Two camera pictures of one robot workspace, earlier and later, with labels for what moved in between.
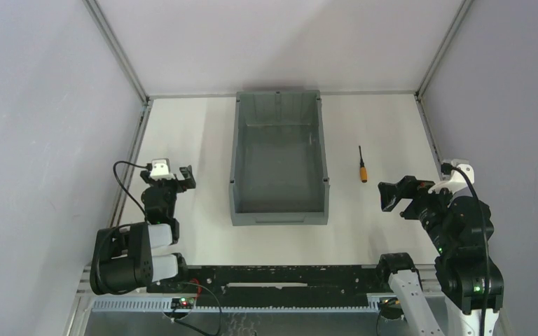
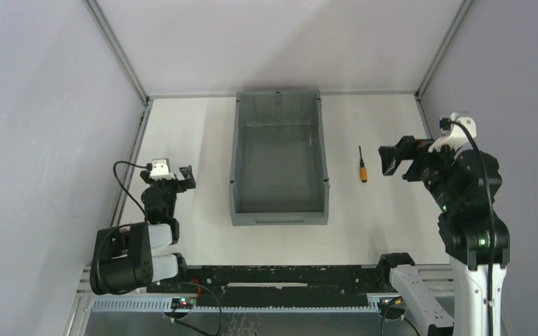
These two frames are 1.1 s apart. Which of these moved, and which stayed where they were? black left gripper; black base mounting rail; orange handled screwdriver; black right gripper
Moved: black right gripper
Stayed: black left gripper; orange handled screwdriver; black base mounting rail
